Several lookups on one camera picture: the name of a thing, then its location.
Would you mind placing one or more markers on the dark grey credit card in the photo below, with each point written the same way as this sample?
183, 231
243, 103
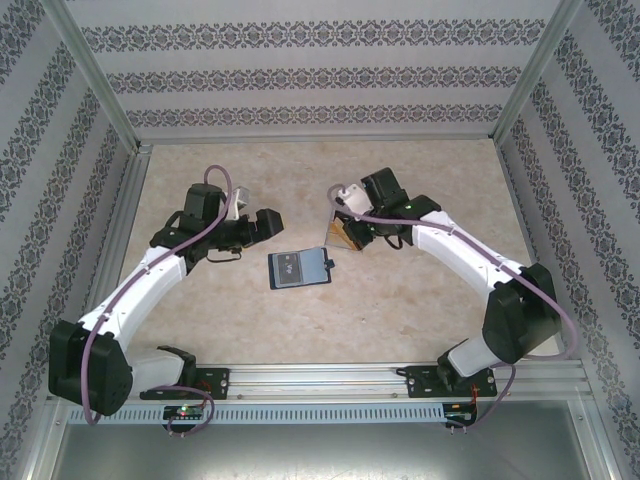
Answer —
287, 270

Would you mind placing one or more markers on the blue leather card holder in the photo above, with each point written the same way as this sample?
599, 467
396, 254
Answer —
315, 267

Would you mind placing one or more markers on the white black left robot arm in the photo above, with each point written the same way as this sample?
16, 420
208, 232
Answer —
150, 285

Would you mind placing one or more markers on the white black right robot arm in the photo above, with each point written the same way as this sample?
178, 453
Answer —
465, 250

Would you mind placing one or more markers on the black controller board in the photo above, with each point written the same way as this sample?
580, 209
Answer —
185, 412
460, 416

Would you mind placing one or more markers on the grey metal sheet shelf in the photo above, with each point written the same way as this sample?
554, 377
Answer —
320, 455

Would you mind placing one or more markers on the aluminium side rail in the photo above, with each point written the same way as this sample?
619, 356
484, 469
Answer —
123, 225

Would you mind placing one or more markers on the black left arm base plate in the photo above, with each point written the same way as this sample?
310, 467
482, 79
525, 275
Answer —
217, 382

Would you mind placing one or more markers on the aluminium mounting rail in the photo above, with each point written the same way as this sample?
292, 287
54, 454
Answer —
320, 382

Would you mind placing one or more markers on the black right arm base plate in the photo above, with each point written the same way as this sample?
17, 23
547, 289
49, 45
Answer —
420, 382

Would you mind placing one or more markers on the aluminium frame post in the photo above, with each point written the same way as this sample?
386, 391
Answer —
96, 75
536, 75

